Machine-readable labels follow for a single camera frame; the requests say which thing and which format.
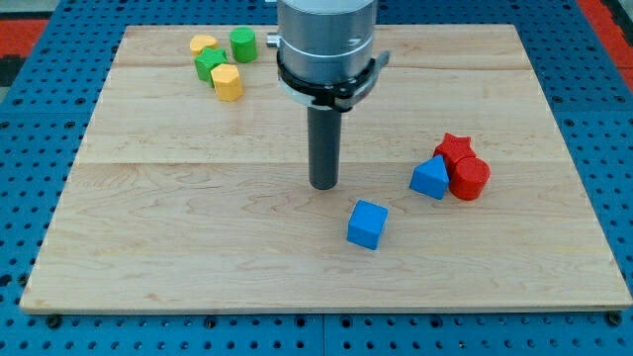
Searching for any wooden board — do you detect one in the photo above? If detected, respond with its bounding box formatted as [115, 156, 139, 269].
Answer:
[21, 25, 632, 314]

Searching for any yellow hexagon block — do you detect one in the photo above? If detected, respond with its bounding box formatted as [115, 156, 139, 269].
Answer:
[211, 63, 243, 102]

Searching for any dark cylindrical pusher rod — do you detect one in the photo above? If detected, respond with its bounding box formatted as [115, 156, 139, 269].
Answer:
[308, 108, 342, 190]

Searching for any red cylinder block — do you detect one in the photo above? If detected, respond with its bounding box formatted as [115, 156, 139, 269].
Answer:
[449, 157, 491, 201]

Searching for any blue triangle block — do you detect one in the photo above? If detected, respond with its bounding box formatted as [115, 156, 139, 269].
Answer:
[409, 155, 449, 200]

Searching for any red star block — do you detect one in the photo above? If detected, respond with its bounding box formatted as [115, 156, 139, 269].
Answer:
[432, 133, 477, 177]

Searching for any blue cube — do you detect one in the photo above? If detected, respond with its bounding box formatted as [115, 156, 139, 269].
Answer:
[347, 200, 389, 250]

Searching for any yellow heart block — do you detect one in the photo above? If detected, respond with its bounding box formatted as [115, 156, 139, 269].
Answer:
[189, 35, 218, 56]

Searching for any green star block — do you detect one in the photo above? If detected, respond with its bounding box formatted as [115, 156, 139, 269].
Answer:
[194, 47, 227, 87]

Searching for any green cylinder block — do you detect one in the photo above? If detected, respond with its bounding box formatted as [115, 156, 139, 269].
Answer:
[229, 27, 258, 63]

